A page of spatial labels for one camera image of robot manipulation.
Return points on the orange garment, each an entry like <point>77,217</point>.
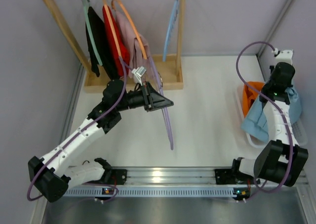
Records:
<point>249,95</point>

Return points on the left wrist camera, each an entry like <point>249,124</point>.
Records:
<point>139,75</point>

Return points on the aluminium mounting rail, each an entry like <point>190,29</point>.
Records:
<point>166,176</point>

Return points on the peach hanger with red garment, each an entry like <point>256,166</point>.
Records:
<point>112,27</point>

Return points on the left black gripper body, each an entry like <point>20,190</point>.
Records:
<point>148,98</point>

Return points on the red trousers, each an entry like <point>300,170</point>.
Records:
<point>124,52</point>

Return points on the lilac purple hanger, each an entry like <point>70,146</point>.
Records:
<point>165,113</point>

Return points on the light blue trousers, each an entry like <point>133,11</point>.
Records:
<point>255,122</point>

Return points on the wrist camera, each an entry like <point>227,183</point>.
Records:
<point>283,56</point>
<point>139,75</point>

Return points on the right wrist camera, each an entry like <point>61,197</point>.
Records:
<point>283,56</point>

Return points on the grey slotted cable duct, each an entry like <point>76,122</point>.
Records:
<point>125,191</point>

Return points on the light blue hanger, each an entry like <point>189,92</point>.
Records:
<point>170,28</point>

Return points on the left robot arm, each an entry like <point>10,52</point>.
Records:
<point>52,174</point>

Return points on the mauve pink trousers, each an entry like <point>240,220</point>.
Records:
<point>131,43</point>

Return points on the mint green hanger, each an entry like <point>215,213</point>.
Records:
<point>86,6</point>

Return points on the orange hanger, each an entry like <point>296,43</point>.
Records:
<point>119,2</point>

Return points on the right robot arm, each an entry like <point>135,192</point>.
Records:
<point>282,159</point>

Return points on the wooden clothes rack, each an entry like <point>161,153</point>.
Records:
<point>170,69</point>

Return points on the black trousers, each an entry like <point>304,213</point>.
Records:
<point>102,46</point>

